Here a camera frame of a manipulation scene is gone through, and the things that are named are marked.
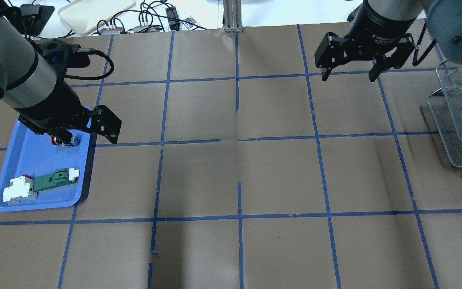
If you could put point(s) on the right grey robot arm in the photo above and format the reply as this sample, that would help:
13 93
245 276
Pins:
388 32

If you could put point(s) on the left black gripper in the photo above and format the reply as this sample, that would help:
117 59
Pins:
56 103

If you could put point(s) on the usb hub with cables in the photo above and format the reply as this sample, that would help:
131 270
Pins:
147 16

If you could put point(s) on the cream plastic tray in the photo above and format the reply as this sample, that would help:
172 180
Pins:
83 15

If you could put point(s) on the black device on desk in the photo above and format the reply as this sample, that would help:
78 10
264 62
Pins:
33 18

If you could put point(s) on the blue plastic tray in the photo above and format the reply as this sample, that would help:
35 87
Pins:
34 155

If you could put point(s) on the white circuit breaker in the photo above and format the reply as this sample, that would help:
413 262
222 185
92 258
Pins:
19 189

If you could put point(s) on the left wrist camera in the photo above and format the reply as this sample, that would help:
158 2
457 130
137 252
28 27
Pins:
62 56

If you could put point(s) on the green terminal block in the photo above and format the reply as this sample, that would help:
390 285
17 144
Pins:
61 178

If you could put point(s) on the aluminium frame post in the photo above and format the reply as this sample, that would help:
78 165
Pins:
232 15

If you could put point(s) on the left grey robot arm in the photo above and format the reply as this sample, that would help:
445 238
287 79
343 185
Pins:
32 82

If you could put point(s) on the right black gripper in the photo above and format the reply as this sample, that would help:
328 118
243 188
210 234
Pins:
377 25

